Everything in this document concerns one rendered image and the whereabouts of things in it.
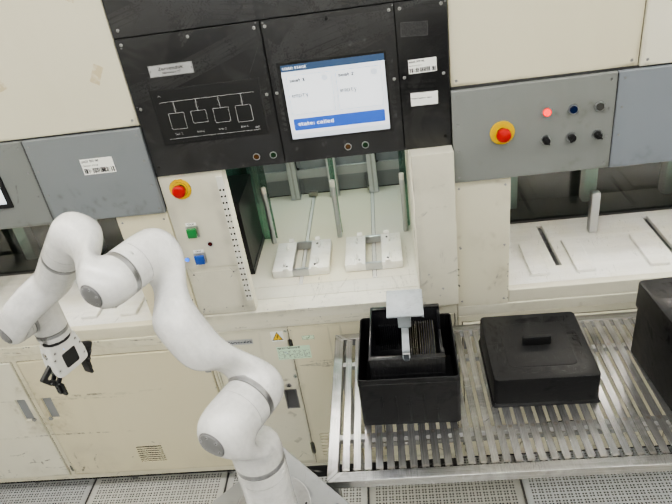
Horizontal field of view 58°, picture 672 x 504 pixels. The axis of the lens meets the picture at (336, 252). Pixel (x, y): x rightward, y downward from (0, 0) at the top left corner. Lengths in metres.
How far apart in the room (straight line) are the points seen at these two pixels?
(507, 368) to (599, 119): 0.73
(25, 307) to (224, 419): 0.56
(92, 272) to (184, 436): 1.44
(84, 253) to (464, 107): 1.05
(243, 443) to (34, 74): 1.17
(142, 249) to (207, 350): 0.25
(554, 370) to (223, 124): 1.15
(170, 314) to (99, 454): 1.56
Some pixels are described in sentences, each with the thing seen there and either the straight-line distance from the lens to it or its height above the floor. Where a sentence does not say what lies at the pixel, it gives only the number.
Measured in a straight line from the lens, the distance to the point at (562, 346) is 1.87.
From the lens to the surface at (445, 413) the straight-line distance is 1.75.
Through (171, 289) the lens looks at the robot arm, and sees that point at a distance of 1.30.
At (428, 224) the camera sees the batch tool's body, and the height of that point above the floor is 1.18.
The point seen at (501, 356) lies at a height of 0.86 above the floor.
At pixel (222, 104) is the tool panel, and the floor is 1.60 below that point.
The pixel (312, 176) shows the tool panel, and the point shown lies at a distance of 2.78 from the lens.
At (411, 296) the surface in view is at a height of 1.08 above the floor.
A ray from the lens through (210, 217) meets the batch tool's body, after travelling 1.92.
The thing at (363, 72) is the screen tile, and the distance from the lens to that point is 1.69.
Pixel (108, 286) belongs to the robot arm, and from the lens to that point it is 1.23.
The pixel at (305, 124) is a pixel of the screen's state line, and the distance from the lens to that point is 1.74.
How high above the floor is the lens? 2.07
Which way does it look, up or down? 31 degrees down
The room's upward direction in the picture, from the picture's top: 9 degrees counter-clockwise
